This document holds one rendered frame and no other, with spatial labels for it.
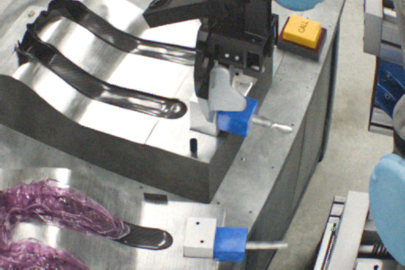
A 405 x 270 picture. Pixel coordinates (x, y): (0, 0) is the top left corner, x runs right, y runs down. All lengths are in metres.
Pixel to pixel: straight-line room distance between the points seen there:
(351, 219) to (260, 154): 0.35
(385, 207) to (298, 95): 0.67
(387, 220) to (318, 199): 1.53
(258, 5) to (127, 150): 0.30
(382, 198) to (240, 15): 0.40
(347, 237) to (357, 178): 1.37
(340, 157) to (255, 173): 1.12
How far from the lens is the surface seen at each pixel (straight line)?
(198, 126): 0.97
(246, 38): 0.83
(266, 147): 1.08
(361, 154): 2.18
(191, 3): 0.85
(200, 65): 0.86
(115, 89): 1.06
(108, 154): 1.03
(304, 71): 1.20
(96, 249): 0.88
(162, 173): 1.00
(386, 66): 1.10
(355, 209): 0.77
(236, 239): 0.89
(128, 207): 0.94
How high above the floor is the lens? 1.60
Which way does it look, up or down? 46 degrees down
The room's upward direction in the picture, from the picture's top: 1 degrees counter-clockwise
